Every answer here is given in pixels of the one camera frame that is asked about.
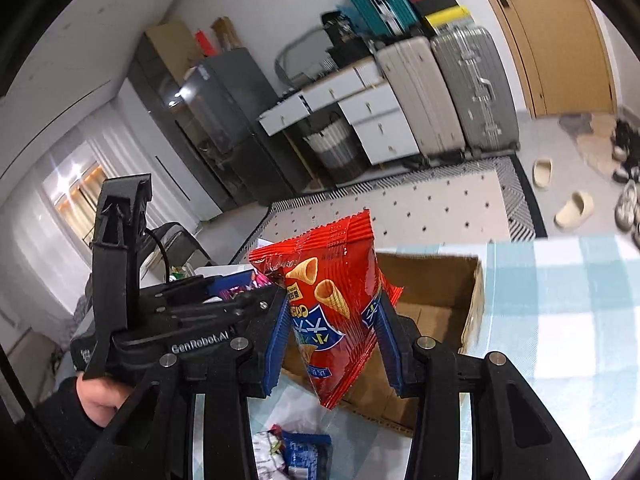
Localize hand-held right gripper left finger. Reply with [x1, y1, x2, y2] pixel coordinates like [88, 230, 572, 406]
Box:
[75, 285, 293, 480]

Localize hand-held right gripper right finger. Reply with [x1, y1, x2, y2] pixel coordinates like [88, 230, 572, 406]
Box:
[375, 299, 593, 480]

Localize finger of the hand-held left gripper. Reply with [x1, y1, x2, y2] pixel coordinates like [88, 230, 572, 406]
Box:
[141, 275, 226, 307]
[165, 285, 283, 333]

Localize brown cardboard box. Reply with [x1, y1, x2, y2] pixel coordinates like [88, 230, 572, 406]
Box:
[280, 251, 486, 436]

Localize red snack bag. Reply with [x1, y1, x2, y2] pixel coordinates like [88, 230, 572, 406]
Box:
[248, 208, 405, 411]

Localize person's left forearm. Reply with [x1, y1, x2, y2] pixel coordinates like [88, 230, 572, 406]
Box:
[27, 377, 118, 480]

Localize person's left hand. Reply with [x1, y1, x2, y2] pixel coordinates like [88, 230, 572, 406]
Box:
[76, 374, 132, 428]

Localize pink purple snack packet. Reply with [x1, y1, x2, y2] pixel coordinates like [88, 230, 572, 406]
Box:
[207, 269, 266, 302]

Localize white plastic bag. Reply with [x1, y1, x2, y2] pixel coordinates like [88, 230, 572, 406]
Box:
[252, 374, 331, 436]

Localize white curtain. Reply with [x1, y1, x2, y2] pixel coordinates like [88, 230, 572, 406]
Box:
[0, 115, 166, 311]

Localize blue snack packet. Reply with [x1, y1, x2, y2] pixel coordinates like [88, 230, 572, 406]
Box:
[277, 427, 335, 480]

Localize dotted rug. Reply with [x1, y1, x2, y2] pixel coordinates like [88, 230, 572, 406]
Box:
[227, 155, 548, 266]

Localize checked tablecloth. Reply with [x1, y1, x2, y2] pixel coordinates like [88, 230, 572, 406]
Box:
[185, 234, 640, 480]

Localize striped laundry basket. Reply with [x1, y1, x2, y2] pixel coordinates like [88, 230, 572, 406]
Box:
[302, 115, 368, 181]

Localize black glass cabinet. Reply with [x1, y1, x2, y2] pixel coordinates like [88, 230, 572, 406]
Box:
[126, 32, 313, 211]

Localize grey refrigerator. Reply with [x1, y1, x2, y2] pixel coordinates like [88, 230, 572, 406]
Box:
[182, 49, 313, 196]

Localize white drawer unit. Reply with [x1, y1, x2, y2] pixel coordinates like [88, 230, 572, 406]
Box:
[257, 57, 421, 165]

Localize beige slipper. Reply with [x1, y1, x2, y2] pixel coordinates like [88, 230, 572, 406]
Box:
[532, 158, 554, 188]
[554, 191, 596, 231]

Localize large flat cardboard box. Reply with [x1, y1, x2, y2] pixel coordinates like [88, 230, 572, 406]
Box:
[145, 20, 203, 83]

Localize red packet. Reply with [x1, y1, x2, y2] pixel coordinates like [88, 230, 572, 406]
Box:
[194, 30, 221, 58]

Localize beige suitcase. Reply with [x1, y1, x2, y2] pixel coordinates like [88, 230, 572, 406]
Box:
[375, 36, 473, 163]

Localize small brown box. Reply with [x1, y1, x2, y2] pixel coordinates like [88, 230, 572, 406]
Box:
[210, 16, 242, 53]

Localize oval mirror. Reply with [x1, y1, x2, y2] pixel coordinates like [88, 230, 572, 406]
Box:
[274, 27, 333, 86]

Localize white sneakers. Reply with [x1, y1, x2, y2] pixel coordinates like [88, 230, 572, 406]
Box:
[614, 180, 640, 248]

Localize silver suitcase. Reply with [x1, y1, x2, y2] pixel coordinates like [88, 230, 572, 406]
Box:
[430, 25, 521, 158]

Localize grey door mat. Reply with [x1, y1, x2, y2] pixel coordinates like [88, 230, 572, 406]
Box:
[559, 112, 631, 176]

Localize black bag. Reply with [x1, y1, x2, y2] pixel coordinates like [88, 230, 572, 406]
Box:
[320, 7, 383, 68]

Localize black shoes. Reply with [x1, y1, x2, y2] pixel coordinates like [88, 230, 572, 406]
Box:
[612, 119, 640, 183]

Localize yellow black box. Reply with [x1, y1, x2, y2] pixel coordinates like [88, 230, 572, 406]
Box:
[422, 5, 473, 36]

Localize wooden door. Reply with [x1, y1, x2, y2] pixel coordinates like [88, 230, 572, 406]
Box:
[465, 0, 618, 118]

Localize black cable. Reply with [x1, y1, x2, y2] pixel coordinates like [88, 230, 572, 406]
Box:
[142, 227, 171, 283]

